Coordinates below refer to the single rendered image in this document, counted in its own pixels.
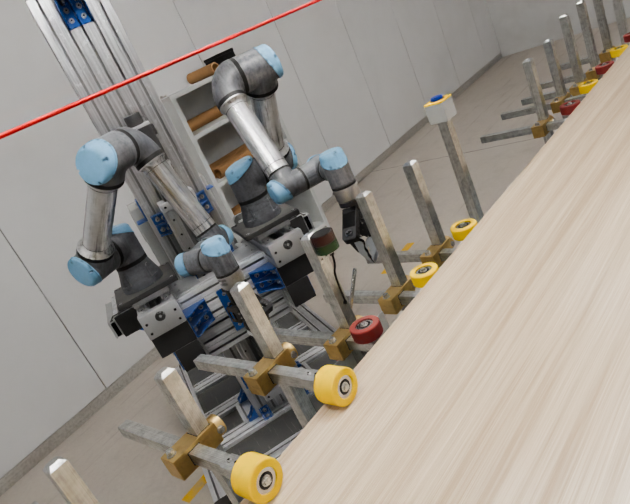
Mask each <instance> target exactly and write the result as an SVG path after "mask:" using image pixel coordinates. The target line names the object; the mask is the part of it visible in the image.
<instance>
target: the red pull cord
mask: <svg viewBox="0 0 630 504"><path fill-rule="evenodd" d="M319 1H322V0H313V1H311V2H308V3H306V4H303V5H301V6H299V7H296V8H294V9H292V10H289V11H287V12H285V13H282V14H280V15H278V16H275V17H273V18H271V19H268V20H266V21H263V22H261V23H259V24H256V25H254V26H252V27H249V28H247V29H245V30H242V31H240V32H238V33H235V34H233V35H231V36H228V37H226V38H223V39H221V40H219V41H216V42H214V43H212V44H209V45H207V46H205V47H202V48H200V49H198V50H195V51H193V52H191V53H188V54H186V55H183V56H181V57H179V58H176V59H174V60H172V61H169V62H167V63H165V64H162V65H160V66H158V67H155V68H153V69H151V70H148V71H146V72H144V73H141V74H139V75H136V76H134V77H132V78H129V79H127V80H125V81H122V82H120V83H118V84H115V85H113V86H111V87H108V88H106V89H104V90H101V91H99V92H96V93H94V94H92V95H89V96H87V97H85V98H82V99H80V100H78V101H75V102H73V103H71V104H68V105H66V106H64V107H61V108H59V109H56V110H54V111H52V112H49V113H47V114H45V115H42V116H40V117H38V118H35V119H33V120H31V121H28V122H26V123H24V124H21V125H19V126H16V127H14V128H12V129H9V130H7V131H5V132H2V133H0V139H2V138H5V137H7V136H9V135H12V134H14V133H16V132H19V131H21V130H23V129H26V128H28V127H30V126H32V125H35V124H37V123H39V122H42V121H44V120H46V119H49V118H51V117H53V116H56V115H58V114H60V113H63V112H65V111H67V110H70V109H72V108H74V107H76V106H79V105H81V104H83V103H86V102H88V101H90V100H93V99H95V98H97V97H100V96H102V95H104V94H107V93H109V92H111V91H113V90H116V89H118V88H120V87H123V86H125V85H127V84H130V83H132V82H134V81H137V80H139V79H141V78H144V77H146V76H148V75H151V74H153V73H155V72H157V71H160V70H162V69H164V68H167V67H169V66H171V65H174V64H176V63H178V62H181V61H183V60H185V59H188V58H190V57H192V56H195V55H197V54H199V53H201V52H204V51H206V50H208V49H211V48H213V47H215V46H218V45H220V44H222V43H225V42H227V41H229V40H232V39H234V38H236V37H238V36H241V35H243V34H245V33H248V32H250V31H252V30H255V29H257V28H259V27H262V26H264V25H266V24H269V23H271V22H273V21H276V20H278V19H280V18H282V17H285V16H287V15H289V14H292V13H294V12H296V11H299V10H301V9H303V8H306V7H308V6H310V5H313V4H315V3H317V2H319Z"/></svg>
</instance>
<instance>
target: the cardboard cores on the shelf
mask: <svg viewBox="0 0 630 504"><path fill-rule="evenodd" d="M222 115H223V114H221V112H220V111H219V109H218V108H217V106H214V107H212V108H210V109H209V110H207V111H205V112H203V113H201V114H199V115H197V116H195V117H193V118H191V119H190V120H188V121H187V123H188V125H189V127H190V129H191V131H192V132H193V131H195V130H197V129H199V128H200V127H202V126H204V125H206V124H208V123H210V122H211V121H213V120H215V119H217V118H219V117H220V116H222ZM245 156H251V157H252V158H253V155H252V154H251V152H250V151H249V149H248V148H247V146H246V145H245V143H244V144H243V145H241V146H240V147H238V148H236V149H235V150H233V151H231V152H230V153H228V154H227V155H225V156H223V157H222V158H220V159H218V160H217V161H215V162H214V163H212V164H210V165H209V166H210V168H211V170H212V172H213V174H214V176H215V178H219V179H221V178H223V177H225V172H226V170H227V169H228V167H230V166H231V165H232V164H233V163H235V162H236V161H238V160H239V159H242V158H243V157H245ZM231 210H232V212H233V214H234V216H235V215H237V214H239V213H241V207H240V205H239V204H238V205H236V206H235V207H233V208H232V209H231Z"/></svg>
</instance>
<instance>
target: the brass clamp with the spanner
mask: <svg viewBox="0 0 630 504"><path fill-rule="evenodd" d="M350 335H351V333H350V331H349V328H340V327H339V328H338V329H337V330H336V331H335V332H334V333H333V335H332V336H333V337H335V339H336V340H337V341H336V342H335V343H334V344H329V340H327V341H326V342H325V343H324V344H323V345H324V348H325V350H326V352H327V354H328V356H329V358H330V359H332V360H340V361H344V360H345V359H346V358H347V357H348V356H349V355H350V353H351V352H352V351H353V350H350V348H349V346H348V344H347V342H346V340H347V339H348V338H349V337H350Z"/></svg>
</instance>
